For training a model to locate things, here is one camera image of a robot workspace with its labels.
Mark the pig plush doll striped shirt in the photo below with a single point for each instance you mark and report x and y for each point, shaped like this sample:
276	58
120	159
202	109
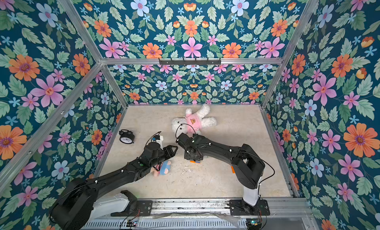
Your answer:
162	168

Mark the white teddy bear pink shirt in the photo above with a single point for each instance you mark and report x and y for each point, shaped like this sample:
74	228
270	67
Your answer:
193	123

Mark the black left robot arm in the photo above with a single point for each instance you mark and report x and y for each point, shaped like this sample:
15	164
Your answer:
79	202

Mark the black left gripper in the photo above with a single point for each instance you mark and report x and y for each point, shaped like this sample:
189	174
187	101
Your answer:
170	151

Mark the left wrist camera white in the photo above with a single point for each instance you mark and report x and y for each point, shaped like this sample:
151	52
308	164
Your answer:
158	139

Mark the aluminium front rail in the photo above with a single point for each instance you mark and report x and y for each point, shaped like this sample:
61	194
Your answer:
270	213

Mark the black bracket on rail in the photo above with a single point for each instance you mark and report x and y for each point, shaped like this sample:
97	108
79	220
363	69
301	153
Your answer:
185	62

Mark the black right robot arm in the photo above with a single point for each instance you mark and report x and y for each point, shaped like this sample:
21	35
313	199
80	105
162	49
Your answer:
247	165

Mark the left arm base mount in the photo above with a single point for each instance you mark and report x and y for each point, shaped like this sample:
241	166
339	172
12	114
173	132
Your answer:
122	204

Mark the black alarm clock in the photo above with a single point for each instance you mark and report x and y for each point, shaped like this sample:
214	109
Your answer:
126	136

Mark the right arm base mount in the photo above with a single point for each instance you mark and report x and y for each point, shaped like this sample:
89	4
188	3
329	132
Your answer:
251	204

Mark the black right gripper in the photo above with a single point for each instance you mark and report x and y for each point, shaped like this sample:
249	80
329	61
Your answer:
194	154

